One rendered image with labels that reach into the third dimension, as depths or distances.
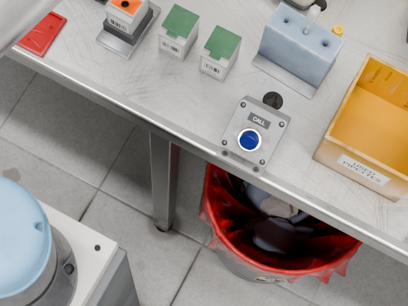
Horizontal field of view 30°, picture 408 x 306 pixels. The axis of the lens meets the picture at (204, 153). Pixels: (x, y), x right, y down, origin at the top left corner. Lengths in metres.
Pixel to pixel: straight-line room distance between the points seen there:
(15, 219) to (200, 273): 1.17
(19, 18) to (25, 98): 1.56
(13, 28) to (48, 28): 0.64
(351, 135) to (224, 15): 0.25
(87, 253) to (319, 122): 0.37
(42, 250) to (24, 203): 0.05
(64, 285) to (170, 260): 0.99
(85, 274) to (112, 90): 0.27
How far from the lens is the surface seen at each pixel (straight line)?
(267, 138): 0.99
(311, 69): 1.05
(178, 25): 1.05
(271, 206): 1.72
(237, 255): 1.47
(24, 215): 0.77
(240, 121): 0.99
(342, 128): 1.08
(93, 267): 0.98
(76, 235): 0.99
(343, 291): 1.94
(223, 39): 1.04
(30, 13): 0.49
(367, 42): 1.15
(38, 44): 1.12
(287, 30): 1.02
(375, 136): 1.09
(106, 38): 1.10
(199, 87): 1.08
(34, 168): 1.98
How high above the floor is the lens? 1.88
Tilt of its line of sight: 73 degrees down
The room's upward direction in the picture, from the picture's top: 10 degrees clockwise
